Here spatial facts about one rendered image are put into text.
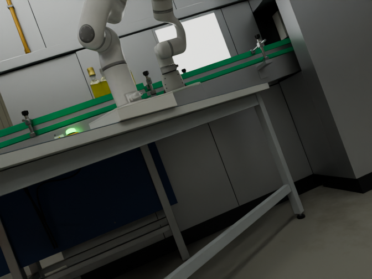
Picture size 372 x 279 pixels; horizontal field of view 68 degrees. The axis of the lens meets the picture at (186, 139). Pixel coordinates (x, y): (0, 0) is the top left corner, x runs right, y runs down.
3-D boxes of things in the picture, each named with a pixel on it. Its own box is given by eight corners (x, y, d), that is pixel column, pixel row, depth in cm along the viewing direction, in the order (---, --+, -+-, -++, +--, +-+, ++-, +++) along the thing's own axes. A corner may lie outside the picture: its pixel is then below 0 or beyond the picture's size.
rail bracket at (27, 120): (40, 136, 132) (29, 110, 132) (34, 135, 125) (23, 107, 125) (31, 139, 132) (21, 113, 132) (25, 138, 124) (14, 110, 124)
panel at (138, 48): (232, 61, 180) (213, 11, 179) (234, 59, 177) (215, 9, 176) (97, 107, 165) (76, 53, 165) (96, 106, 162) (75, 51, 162)
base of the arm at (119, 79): (156, 96, 103) (140, 56, 101) (128, 104, 95) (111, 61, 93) (135, 107, 115) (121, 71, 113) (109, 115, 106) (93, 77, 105)
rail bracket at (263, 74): (266, 77, 162) (252, 41, 162) (280, 68, 145) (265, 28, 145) (259, 80, 161) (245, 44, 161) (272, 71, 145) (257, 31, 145)
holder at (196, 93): (196, 109, 153) (191, 96, 153) (207, 99, 126) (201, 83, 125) (167, 119, 150) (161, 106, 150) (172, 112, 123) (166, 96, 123)
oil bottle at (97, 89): (113, 115, 154) (99, 79, 154) (112, 114, 149) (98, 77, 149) (103, 119, 153) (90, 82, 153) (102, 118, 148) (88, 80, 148)
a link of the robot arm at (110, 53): (132, 64, 109) (117, 25, 107) (117, 61, 96) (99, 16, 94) (111, 73, 111) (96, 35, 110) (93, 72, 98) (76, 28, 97)
